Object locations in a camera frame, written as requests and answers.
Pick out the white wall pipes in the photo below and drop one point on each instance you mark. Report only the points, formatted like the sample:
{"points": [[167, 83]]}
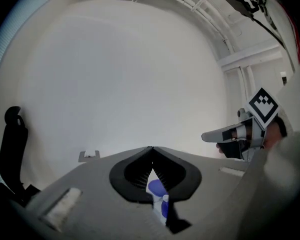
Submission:
{"points": [[246, 84]]}

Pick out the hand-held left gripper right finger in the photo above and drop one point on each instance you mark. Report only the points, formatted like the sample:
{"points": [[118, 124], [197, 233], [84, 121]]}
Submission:
{"points": [[189, 176]]}

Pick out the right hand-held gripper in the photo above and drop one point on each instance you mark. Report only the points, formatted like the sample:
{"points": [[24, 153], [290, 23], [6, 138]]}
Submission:
{"points": [[262, 106]]}

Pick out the person's right forearm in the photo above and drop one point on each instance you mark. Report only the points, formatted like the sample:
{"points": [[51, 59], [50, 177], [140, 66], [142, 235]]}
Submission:
{"points": [[295, 104]]}

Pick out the white tissue box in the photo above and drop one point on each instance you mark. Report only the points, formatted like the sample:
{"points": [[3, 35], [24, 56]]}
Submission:
{"points": [[88, 156]]}

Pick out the blue case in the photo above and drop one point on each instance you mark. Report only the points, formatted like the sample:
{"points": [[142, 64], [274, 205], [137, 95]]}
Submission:
{"points": [[156, 187]]}

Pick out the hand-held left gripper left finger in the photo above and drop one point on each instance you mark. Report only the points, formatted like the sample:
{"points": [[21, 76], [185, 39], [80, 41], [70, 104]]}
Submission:
{"points": [[119, 174]]}

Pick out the white ceiling pipes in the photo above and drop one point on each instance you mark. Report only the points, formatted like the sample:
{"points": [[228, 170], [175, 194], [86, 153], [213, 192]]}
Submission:
{"points": [[202, 11]]}

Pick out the black high-back office chair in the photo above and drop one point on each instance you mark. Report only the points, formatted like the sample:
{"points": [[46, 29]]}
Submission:
{"points": [[10, 144]]}

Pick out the person's white printed sweatshirt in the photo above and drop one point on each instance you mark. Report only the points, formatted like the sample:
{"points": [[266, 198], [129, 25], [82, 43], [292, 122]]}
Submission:
{"points": [[272, 14]]}

